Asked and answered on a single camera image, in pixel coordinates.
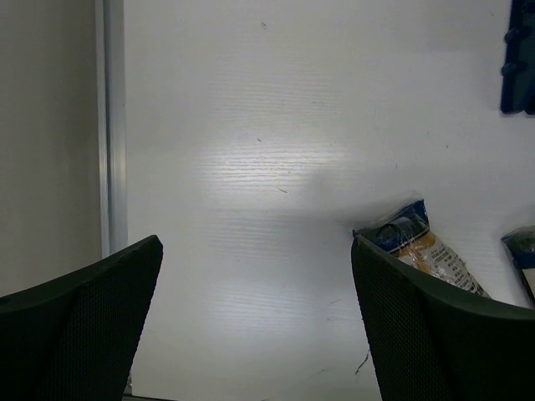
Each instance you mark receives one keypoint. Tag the spaghetti bag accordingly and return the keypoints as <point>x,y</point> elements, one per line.
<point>519,245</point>
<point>406,235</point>

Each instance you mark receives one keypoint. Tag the blue stacked tray shelf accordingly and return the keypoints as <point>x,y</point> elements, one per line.
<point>518,70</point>

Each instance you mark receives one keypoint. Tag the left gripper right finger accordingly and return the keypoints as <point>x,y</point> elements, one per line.
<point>430,340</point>

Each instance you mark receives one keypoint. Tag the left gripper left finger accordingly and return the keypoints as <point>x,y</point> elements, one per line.
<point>75,337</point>

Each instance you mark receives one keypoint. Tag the aluminium table edge rail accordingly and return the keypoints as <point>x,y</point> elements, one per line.
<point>110,67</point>

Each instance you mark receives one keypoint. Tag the leftmost spaghetti bag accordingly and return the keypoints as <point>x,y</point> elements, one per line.
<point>406,235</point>

